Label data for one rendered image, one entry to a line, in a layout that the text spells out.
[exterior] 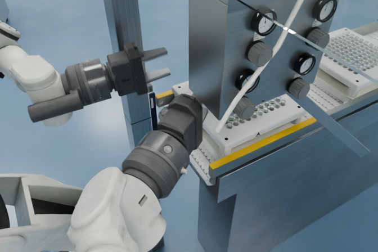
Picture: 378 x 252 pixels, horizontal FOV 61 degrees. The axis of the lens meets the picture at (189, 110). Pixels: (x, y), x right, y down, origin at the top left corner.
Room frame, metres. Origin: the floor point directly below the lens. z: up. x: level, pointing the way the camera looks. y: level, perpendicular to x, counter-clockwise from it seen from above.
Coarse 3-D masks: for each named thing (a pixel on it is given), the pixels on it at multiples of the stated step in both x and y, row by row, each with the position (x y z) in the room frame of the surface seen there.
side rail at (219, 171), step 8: (376, 88) 0.71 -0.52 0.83; (360, 96) 0.67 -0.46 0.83; (368, 96) 0.67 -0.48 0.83; (376, 96) 0.69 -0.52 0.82; (344, 104) 0.64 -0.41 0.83; (352, 104) 0.64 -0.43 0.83; (360, 104) 0.66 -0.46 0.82; (328, 112) 0.61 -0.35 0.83; (336, 112) 0.61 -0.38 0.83; (344, 112) 0.63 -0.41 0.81; (304, 128) 0.56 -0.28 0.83; (312, 128) 0.57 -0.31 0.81; (288, 136) 0.53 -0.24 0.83; (296, 136) 0.54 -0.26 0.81; (272, 144) 0.51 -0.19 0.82; (280, 144) 0.52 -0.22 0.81; (256, 152) 0.48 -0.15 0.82; (264, 152) 0.50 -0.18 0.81; (240, 160) 0.46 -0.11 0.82; (248, 160) 0.47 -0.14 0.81; (216, 168) 0.43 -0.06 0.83; (224, 168) 0.44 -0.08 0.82; (232, 168) 0.45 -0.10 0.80; (216, 176) 0.43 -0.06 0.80
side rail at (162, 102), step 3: (168, 96) 0.68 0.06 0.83; (171, 96) 0.68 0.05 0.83; (156, 99) 0.67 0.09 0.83; (159, 99) 0.66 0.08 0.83; (162, 99) 0.67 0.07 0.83; (165, 99) 0.67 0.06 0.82; (168, 99) 0.68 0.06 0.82; (171, 99) 0.68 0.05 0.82; (156, 102) 0.67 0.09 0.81; (159, 102) 0.66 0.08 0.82; (162, 102) 0.67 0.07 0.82; (165, 102) 0.67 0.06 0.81; (168, 102) 0.68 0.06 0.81; (159, 105) 0.66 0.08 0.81; (162, 105) 0.67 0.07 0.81
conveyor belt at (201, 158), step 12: (312, 84) 0.77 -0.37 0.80; (312, 96) 0.72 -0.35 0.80; (324, 96) 0.72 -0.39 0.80; (168, 108) 0.66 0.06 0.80; (324, 108) 0.66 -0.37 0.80; (204, 144) 0.53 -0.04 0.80; (192, 156) 0.50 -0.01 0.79; (204, 156) 0.49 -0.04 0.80; (204, 168) 0.46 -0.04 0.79; (204, 180) 0.44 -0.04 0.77
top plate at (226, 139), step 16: (288, 96) 0.63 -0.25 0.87; (208, 112) 0.57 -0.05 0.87; (272, 112) 0.57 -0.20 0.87; (288, 112) 0.57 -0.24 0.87; (304, 112) 0.58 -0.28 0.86; (208, 128) 0.51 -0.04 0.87; (224, 128) 0.51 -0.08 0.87; (240, 128) 0.51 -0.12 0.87; (256, 128) 0.51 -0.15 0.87; (272, 128) 0.53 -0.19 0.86; (224, 144) 0.47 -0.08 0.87; (240, 144) 0.48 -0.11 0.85
